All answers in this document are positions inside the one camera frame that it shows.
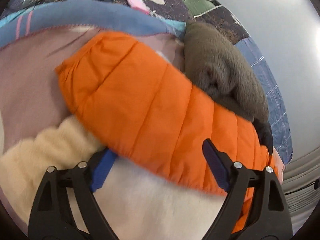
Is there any orange puffer jacket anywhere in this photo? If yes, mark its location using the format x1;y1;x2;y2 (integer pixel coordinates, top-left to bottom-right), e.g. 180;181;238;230
55;31;279;234

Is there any grey pleated curtain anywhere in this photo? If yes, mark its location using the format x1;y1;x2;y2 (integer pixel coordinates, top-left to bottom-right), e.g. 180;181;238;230
282;148;320;233

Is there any pink folded garment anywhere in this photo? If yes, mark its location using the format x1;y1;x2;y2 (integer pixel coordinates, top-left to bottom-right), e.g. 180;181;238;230
272;147;285;185

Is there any cream plush blanket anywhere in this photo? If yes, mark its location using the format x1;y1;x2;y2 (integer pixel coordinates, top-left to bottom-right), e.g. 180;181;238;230
1;27;225;239

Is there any black folded garment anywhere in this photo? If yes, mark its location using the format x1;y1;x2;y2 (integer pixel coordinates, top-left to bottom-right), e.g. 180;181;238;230
252;119;273;155

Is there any grey-brown fleece garment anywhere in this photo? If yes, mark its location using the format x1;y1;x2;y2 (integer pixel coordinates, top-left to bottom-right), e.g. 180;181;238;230
184;22;269;123

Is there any blue plaid duvet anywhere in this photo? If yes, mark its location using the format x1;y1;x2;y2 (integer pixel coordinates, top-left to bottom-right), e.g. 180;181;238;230
1;0;293;164

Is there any green pillow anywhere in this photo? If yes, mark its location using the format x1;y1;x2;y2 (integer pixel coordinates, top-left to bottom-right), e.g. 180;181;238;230
183;0;221;18

